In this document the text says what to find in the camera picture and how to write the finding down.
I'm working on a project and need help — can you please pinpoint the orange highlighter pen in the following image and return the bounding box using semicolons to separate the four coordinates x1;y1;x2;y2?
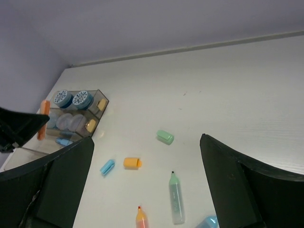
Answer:
135;206;149;228

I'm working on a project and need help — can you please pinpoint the clear paperclip jar small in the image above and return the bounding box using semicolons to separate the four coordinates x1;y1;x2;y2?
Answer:
68;114;87;133

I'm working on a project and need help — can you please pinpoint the green highlighter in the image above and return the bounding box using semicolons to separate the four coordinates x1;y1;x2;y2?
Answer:
169;171;185;225

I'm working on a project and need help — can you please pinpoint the clear organizer bin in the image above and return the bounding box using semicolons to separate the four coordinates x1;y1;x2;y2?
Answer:
22;135;81;154
46;108;99;138
0;149;47;172
50;89;109;119

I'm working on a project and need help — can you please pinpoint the orange highlighter cap large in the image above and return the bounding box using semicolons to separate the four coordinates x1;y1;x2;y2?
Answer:
37;100;50;141

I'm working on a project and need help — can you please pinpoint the blue lid jar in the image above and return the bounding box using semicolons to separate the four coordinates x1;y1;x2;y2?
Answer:
53;90;74;109
72;90;94;110

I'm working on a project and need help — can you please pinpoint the small green cap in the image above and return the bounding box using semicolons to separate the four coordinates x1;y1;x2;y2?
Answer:
156;130;174;145

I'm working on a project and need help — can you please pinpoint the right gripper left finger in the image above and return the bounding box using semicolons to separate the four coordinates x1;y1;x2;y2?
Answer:
0;137;94;228

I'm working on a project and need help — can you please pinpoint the blue clear highlighter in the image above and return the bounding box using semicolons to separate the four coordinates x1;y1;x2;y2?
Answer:
195;216;219;228

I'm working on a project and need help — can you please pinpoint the small orange cap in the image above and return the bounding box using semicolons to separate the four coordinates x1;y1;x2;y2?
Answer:
123;157;142;170

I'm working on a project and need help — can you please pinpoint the blue lid jar in bin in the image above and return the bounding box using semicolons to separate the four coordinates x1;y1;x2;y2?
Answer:
53;90;74;109

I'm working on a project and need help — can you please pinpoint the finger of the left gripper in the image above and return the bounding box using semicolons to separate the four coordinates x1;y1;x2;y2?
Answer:
0;108;44;152

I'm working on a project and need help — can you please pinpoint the small blue cap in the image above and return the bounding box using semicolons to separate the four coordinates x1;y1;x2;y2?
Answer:
100;159;115;177

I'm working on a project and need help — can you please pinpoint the blue highlighter with cap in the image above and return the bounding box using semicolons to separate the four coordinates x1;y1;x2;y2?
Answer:
55;137;73;146

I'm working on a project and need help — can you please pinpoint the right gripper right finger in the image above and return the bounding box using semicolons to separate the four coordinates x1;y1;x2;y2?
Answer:
200;134;304;228

